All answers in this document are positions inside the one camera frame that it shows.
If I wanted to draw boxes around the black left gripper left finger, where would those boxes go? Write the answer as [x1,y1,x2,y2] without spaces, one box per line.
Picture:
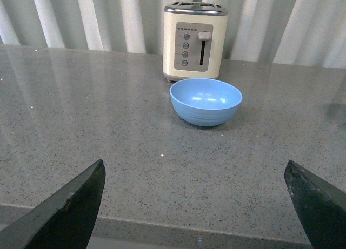
[1,159,106,248]

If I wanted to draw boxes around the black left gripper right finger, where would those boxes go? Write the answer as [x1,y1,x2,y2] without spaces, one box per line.
[284,160,345,248]

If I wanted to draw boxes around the blue bowl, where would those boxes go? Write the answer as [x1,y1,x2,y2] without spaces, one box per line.
[170,78,243,127]

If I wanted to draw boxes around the white curtain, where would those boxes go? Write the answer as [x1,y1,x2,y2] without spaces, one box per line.
[1,0,345,68]

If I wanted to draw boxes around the cream two-slot toaster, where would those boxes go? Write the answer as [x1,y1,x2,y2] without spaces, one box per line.
[163,1,228,82]

